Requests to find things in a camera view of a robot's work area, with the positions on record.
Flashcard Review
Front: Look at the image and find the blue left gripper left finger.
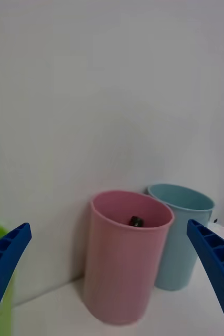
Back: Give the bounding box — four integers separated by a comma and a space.
0, 222, 33, 336

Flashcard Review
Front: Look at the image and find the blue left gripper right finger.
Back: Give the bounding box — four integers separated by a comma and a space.
186, 219, 224, 336

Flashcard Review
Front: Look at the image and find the dark bottle with black cap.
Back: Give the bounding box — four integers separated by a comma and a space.
128, 215, 144, 228

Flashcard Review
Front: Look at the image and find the pale blue plastic bin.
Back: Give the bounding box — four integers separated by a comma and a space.
146, 183, 216, 291

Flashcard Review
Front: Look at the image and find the pink plastic bin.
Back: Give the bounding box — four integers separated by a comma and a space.
82, 190, 175, 326

